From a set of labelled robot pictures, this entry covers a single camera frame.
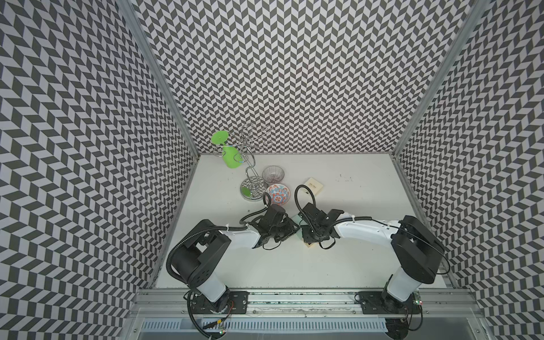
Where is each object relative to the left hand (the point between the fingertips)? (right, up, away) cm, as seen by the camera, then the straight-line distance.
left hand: (298, 231), depth 88 cm
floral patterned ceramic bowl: (-8, +14, +13) cm, 21 cm away
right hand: (+4, -3, -1) cm, 5 cm away
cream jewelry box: (+10, +18, +14) cm, 25 cm away
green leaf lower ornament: (-29, +31, +4) cm, 43 cm away
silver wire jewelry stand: (-22, +17, +15) cm, 31 cm away
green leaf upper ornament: (-32, +39, -4) cm, 50 cm away
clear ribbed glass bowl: (-12, +23, +20) cm, 33 cm away
